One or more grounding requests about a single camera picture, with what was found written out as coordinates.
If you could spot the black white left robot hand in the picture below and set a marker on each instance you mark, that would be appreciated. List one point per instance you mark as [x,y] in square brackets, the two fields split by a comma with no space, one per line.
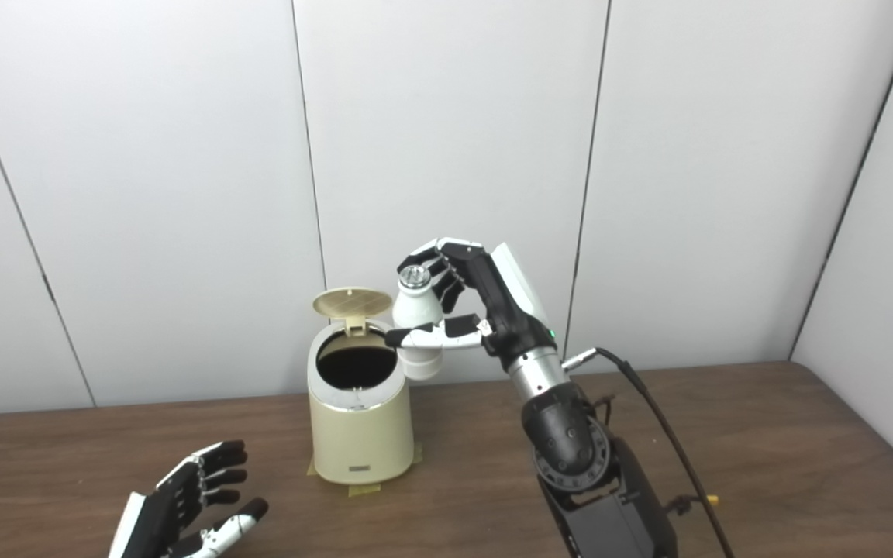
[156,519]

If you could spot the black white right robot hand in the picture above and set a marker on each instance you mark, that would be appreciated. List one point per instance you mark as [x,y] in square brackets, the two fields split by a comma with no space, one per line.
[505,310]

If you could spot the small white plastic bottle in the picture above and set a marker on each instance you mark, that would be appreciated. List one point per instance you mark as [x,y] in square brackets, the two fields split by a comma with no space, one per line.
[415,308]

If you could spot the round cream bin lid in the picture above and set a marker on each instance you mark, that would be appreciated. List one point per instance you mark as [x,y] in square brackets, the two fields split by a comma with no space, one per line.
[352,302]

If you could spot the cream-colored lidded bin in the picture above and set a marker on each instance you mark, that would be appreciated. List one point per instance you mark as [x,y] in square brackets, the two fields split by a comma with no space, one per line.
[360,434]

